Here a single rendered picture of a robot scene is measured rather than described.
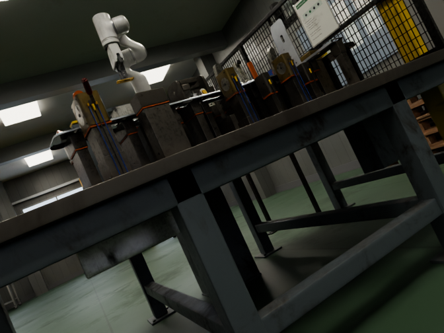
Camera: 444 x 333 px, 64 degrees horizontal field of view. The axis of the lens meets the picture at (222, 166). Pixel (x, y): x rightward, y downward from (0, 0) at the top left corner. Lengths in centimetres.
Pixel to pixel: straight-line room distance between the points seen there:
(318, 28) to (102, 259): 192
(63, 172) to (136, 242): 1044
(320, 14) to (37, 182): 1006
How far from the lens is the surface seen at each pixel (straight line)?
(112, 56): 184
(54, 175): 1153
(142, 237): 114
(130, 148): 151
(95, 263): 113
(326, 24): 246
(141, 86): 229
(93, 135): 128
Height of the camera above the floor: 58
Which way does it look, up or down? 3 degrees up
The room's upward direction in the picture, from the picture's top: 25 degrees counter-clockwise
